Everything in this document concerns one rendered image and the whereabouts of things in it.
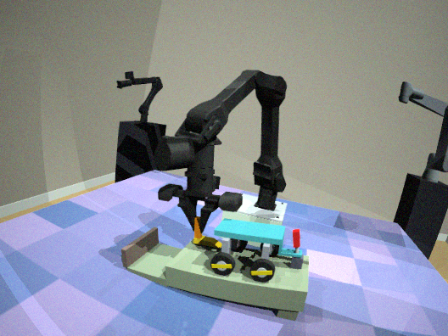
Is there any cyan wheeled trolley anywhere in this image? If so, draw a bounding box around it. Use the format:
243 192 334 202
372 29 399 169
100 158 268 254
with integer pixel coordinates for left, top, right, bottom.
210 218 302 283

